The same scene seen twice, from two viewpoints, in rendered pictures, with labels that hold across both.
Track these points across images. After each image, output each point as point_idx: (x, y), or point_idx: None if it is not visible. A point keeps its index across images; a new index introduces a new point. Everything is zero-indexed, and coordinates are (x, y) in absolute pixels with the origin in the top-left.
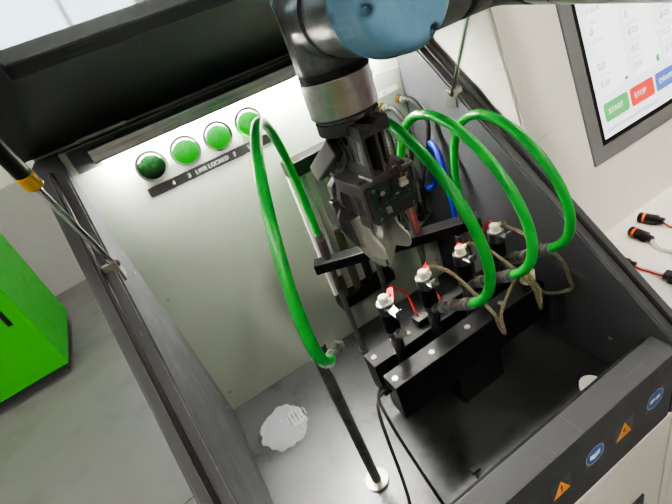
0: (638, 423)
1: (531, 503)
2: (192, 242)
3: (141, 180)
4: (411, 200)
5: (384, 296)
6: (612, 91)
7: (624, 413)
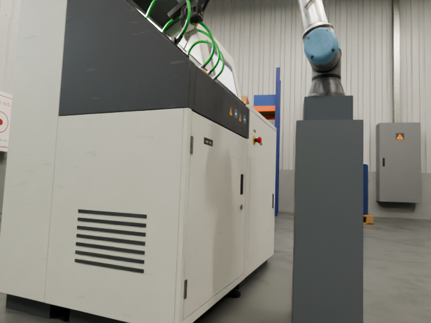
0: (242, 123)
1: (226, 102)
2: None
3: None
4: (202, 18)
5: None
6: (219, 78)
7: (240, 109)
